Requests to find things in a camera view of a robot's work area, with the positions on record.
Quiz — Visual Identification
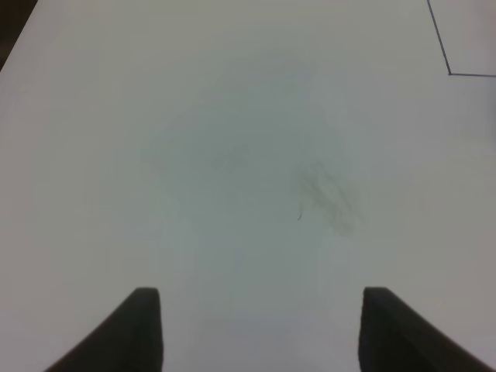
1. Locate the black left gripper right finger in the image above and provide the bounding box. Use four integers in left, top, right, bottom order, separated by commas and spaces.
358, 288, 493, 372

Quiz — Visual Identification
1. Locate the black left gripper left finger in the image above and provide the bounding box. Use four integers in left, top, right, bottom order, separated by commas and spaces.
48, 288, 164, 372

